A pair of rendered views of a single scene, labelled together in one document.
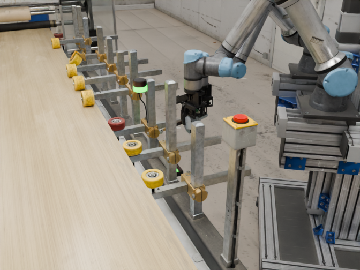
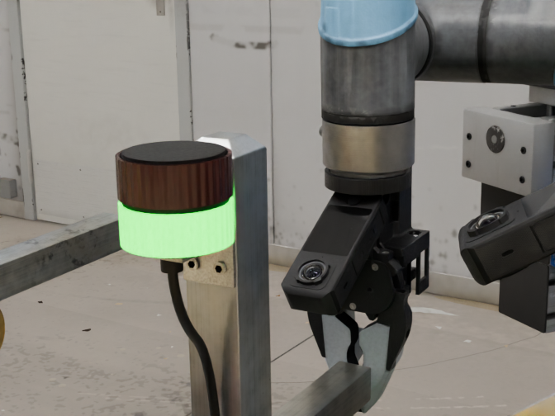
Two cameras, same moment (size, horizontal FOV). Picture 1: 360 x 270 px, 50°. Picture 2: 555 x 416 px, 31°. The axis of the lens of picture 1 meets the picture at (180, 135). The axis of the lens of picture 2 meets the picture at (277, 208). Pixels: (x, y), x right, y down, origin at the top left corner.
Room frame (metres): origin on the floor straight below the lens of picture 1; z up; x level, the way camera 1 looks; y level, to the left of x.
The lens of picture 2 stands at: (1.19, 0.44, 1.21)
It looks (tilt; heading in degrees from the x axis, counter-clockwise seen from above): 15 degrees down; 323
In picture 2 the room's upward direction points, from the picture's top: 1 degrees counter-clockwise
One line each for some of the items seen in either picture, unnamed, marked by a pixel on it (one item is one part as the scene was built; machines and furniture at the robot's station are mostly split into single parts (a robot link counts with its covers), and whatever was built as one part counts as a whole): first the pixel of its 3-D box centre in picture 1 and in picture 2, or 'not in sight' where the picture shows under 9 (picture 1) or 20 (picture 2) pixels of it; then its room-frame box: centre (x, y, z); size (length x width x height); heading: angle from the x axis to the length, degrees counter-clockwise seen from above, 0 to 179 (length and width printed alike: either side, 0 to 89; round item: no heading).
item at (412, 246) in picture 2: (202, 95); (372, 237); (1.80, -0.11, 0.96); 0.09 x 0.08 x 0.12; 113
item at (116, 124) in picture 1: (117, 130); not in sight; (1.62, 0.30, 0.85); 0.08 x 0.08 x 0.11
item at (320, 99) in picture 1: (329, 94); not in sight; (1.49, -0.62, 1.09); 0.15 x 0.15 x 0.10
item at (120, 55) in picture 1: (122, 90); not in sight; (2.11, 0.33, 0.87); 0.04 x 0.04 x 0.48; 23
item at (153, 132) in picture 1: (149, 128); not in sight; (1.67, 0.15, 0.85); 0.14 x 0.06 x 0.05; 23
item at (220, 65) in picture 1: (218, 65); not in sight; (1.49, -0.15, 1.21); 0.11 x 0.11 x 0.08; 76
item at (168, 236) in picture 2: (140, 87); (177, 220); (1.63, 0.18, 1.07); 0.06 x 0.06 x 0.02
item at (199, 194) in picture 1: (193, 186); not in sight; (1.21, -0.05, 0.82); 0.14 x 0.06 x 0.05; 23
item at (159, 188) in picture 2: (139, 82); (174, 174); (1.63, 0.18, 1.09); 0.06 x 0.06 x 0.02
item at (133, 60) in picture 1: (135, 95); not in sight; (1.88, 0.23, 0.93); 0.04 x 0.04 x 0.48; 23
